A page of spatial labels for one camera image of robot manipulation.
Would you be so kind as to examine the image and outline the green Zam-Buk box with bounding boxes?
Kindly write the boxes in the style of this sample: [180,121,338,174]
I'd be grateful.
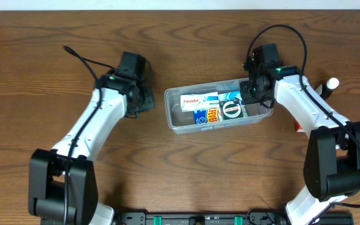
[219,100,244,120]

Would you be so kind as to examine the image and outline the clear plastic container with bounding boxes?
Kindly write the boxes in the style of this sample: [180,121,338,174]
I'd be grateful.
[164,78,273,134]

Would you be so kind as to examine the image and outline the white Panadol packet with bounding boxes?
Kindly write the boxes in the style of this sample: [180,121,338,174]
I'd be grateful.
[180,92,219,112]

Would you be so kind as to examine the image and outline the red Panadol box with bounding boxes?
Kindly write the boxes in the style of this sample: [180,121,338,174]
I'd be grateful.
[294,120,304,133]

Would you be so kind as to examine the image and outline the blue fever medicine box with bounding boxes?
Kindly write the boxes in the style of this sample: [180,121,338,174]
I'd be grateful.
[193,91,249,124]

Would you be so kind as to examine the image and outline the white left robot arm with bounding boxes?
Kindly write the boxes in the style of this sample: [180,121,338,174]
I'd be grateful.
[28,52,155,224]

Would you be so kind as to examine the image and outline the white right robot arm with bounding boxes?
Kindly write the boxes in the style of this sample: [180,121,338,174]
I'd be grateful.
[240,44,360,224]

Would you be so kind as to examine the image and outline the dark syrup bottle white cap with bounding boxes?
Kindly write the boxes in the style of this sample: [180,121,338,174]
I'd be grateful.
[315,77,339,100]

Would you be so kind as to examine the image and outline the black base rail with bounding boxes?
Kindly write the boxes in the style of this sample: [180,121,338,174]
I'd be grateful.
[114,211,355,225]

